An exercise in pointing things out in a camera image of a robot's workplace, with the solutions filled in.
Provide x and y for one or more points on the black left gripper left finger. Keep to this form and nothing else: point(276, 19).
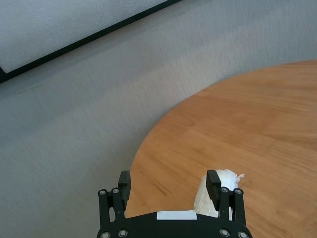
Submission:
point(123, 183)

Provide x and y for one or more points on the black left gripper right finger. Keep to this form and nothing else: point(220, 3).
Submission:
point(213, 183)

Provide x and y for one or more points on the white plastic-wrapped sandbag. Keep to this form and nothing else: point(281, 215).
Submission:
point(227, 178)

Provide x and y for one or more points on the black wall rail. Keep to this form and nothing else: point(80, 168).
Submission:
point(74, 44)

